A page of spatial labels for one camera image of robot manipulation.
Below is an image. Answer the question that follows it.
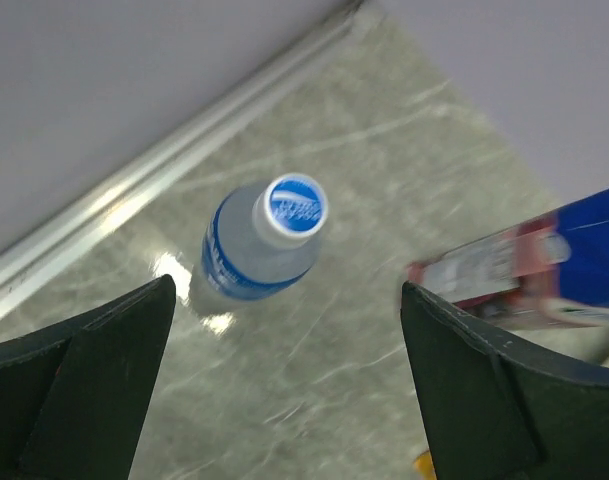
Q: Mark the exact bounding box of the grape juice carton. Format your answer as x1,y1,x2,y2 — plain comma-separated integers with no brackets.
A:
407,189,609,330

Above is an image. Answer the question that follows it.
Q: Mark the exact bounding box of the aluminium frame rail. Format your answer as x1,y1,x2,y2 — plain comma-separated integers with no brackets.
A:
0,1,374,320

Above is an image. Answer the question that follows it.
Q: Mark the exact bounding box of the pineapple juice carton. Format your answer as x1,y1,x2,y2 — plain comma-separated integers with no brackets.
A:
413,450,437,480

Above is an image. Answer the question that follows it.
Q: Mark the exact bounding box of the water bottle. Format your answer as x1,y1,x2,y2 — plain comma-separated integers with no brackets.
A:
189,173,329,316

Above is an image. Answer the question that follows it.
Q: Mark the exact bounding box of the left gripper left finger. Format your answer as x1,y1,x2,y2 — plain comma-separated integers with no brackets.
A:
0,275,176,479

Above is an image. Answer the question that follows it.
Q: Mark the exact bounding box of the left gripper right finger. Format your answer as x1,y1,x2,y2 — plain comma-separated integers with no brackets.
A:
401,282,609,479

